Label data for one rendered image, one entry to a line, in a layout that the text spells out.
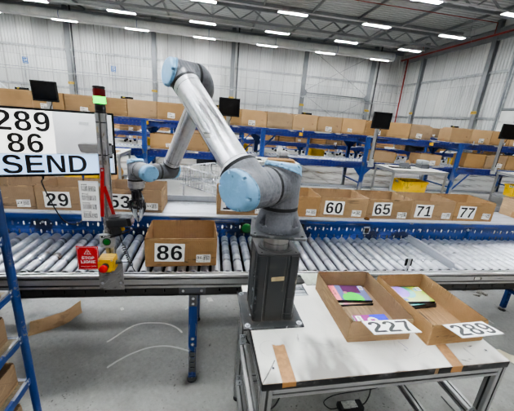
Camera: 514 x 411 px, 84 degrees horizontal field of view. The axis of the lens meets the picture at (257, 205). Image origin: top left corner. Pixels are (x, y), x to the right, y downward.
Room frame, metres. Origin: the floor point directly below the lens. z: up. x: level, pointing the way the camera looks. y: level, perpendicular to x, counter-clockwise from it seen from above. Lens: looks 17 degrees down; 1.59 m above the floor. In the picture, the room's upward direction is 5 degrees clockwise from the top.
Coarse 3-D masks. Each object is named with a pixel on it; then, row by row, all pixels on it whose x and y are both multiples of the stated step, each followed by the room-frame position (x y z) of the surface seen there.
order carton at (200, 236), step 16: (160, 224) 1.69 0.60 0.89; (176, 224) 1.72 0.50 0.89; (192, 224) 1.74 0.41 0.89; (208, 224) 1.76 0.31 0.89; (144, 240) 1.41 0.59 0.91; (160, 240) 1.42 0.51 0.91; (176, 240) 1.44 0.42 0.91; (192, 240) 1.46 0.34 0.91; (208, 240) 1.48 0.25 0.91; (192, 256) 1.46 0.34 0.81
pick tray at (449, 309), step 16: (384, 288) 1.27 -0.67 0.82; (432, 288) 1.32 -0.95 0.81; (448, 304) 1.22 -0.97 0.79; (464, 304) 1.15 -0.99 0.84; (416, 320) 1.05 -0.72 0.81; (432, 320) 1.12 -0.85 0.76; (448, 320) 1.14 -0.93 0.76; (464, 320) 1.13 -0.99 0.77; (480, 320) 1.07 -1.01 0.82; (432, 336) 0.98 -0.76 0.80; (448, 336) 0.99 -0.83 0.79
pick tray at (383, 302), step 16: (320, 272) 1.33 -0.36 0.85; (336, 272) 1.35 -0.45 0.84; (352, 272) 1.36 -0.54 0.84; (368, 272) 1.36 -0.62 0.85; (320, 288) 1.27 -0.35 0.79; (368, 288) 1.34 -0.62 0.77; (336, 304) 1.09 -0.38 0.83; (384, 304) 1.19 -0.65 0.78; (400, 304) 1.10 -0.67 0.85; (336, 320) 1.06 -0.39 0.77; (352, 320) 1.08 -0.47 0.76; (352, 336) 0.96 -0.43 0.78; (368, 336) 0.97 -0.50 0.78; (384, 336) 0.98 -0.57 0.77; (400, 336) 1.00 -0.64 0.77
